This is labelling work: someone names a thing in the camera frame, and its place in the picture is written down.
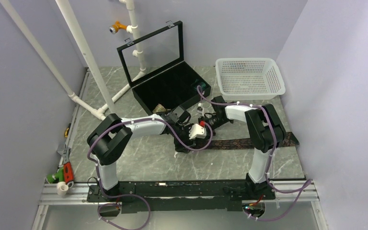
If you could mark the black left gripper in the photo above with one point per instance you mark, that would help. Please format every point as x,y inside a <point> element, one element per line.
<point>189,144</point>

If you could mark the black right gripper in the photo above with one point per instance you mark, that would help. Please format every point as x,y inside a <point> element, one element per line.
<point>204,118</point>

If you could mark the navy orange paisley tie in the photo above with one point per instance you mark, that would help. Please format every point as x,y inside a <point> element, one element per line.
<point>231,144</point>

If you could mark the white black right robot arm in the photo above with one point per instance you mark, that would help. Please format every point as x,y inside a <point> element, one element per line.
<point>265,129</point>

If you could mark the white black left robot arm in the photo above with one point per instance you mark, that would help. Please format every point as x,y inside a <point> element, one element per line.
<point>108,141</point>

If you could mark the rolled gold tie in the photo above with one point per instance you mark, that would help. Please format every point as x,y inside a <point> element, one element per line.
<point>160,109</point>

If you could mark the rolled teal tie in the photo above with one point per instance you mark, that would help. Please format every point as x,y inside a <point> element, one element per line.
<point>200,86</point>

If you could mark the white plastic mesh basket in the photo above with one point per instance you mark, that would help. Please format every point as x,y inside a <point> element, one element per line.
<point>249,79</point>

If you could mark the black tie storage box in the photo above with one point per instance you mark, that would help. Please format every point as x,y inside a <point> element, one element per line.
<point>167,78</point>

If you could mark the orange webcam on pipe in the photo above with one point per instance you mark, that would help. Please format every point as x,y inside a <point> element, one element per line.
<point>114,28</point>

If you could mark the green white pipe fitting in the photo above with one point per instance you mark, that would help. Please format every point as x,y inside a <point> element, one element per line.
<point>58,179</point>

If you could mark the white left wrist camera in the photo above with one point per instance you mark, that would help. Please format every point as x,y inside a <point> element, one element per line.
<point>197,131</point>

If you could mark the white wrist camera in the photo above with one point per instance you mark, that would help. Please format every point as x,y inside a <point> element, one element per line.
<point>197,131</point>
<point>200,109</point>

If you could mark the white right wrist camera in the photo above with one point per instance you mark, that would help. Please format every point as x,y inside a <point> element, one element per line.
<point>200,109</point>

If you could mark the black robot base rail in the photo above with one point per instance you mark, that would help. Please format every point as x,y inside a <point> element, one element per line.
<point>136,196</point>

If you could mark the red handled clamp tool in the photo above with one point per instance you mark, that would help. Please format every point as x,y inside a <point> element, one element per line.
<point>67,167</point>

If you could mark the aluminium table frame rail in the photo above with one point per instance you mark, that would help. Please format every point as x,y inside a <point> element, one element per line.
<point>285,190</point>

